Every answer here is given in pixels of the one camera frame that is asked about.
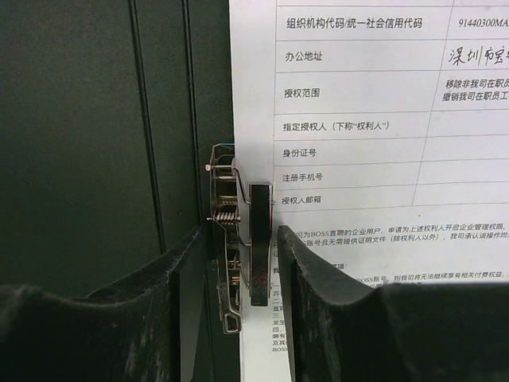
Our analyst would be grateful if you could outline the white paper sheets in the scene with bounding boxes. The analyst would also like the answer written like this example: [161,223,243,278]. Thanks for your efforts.
[229,0,508,381]

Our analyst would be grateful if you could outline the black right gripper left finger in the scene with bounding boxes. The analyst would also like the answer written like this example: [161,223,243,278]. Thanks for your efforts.
[1,228,207,381]

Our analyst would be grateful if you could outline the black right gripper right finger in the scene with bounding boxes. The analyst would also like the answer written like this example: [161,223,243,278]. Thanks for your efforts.
[278,225,508,381]

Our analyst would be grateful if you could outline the metal folder clip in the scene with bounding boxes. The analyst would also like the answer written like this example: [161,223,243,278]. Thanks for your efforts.
[205,143,274,334]

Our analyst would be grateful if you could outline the white folder black inside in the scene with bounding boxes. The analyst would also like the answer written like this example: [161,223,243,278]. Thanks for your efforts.
[1,1,239,381]

